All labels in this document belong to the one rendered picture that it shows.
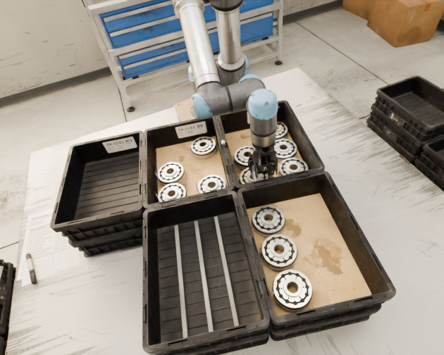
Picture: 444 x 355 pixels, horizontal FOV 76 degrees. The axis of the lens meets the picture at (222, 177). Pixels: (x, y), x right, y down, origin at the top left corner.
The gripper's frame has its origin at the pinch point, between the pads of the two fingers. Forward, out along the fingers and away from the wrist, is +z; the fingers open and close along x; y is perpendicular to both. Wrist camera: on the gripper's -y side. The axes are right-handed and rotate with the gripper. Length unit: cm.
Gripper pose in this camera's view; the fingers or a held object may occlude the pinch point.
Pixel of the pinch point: (262, 176)
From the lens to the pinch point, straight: 103.2
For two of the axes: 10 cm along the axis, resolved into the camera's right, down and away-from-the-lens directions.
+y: 0.8, 7.6, -6.4
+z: 1.2, 6.3, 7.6
